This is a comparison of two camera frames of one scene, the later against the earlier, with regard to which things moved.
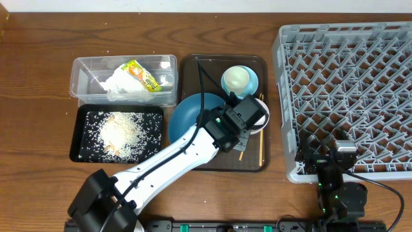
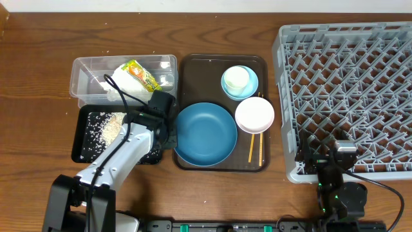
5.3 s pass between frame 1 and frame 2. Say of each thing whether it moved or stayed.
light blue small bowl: stayed
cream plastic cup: stayed
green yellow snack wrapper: stayed
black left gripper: moved
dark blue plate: moved
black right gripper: stayed
